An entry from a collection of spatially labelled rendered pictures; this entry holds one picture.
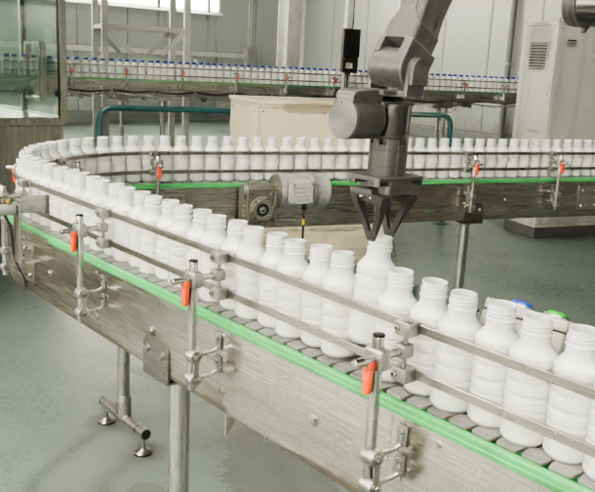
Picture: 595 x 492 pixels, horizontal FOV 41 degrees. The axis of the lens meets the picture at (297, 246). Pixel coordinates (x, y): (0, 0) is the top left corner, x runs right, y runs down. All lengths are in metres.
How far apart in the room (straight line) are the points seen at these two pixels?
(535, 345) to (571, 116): 6.43
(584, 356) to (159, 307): 0.91
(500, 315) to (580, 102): 6.45
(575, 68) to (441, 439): 6.42
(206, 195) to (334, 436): 1.81
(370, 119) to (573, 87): 6.31
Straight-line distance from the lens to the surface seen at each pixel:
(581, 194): 3.84
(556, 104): 7.27
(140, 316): 1.69
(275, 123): 5.43
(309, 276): 1.27
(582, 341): 0.99
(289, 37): 12.12
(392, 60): 1.14
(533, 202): 3.67
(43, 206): 2.13
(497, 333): 1.05
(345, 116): 1.10
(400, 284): 1.14
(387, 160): 1.15
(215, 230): 1.48
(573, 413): 1.01
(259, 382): 1.37
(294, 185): 2.88
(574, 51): 7.35
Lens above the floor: 1.46
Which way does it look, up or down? 13 degrees down
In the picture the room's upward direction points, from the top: 3 degrees clockwise
